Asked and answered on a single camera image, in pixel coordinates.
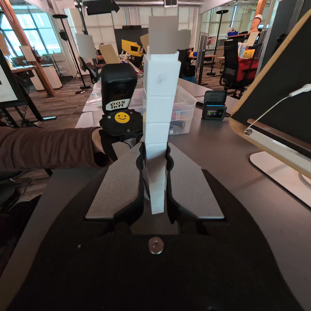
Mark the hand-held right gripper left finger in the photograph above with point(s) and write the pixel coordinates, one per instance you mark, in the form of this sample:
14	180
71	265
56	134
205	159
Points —
114	189

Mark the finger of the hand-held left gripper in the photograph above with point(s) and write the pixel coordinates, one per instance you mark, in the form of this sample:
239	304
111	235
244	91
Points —
120	149

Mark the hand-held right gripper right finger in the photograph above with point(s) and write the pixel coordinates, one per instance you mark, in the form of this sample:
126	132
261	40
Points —
194	192

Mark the white block bar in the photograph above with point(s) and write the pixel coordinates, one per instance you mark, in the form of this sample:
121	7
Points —
159	109

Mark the clear plastic bin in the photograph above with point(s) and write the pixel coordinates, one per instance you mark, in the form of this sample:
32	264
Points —
182	109

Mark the person's left forearm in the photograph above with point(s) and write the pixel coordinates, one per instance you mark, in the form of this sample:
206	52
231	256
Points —
48	148

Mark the yellow box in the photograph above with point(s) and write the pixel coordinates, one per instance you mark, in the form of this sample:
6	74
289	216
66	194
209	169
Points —
131	48

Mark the black floor lamp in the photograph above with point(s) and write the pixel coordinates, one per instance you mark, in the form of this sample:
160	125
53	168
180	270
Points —
218	41
70	48

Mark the white cabinet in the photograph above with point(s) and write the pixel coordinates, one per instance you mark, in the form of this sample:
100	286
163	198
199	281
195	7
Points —
48	76

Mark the black studio light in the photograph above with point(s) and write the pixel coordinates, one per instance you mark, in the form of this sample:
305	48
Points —
102	6

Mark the black charging case with screen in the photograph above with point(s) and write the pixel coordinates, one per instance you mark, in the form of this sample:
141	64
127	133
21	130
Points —
215	107

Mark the black white marker sign board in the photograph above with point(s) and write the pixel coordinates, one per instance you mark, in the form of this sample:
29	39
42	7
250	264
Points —
7	82

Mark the black office chair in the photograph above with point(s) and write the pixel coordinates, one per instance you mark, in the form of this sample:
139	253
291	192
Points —
230	63

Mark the red jacket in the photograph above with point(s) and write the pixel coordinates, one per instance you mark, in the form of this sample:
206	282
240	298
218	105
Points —
247	69

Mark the black board book stand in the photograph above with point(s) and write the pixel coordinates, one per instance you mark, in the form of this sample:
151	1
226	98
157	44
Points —
279	85

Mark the mannequin head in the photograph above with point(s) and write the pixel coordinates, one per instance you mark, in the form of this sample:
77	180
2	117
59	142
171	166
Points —
255	23

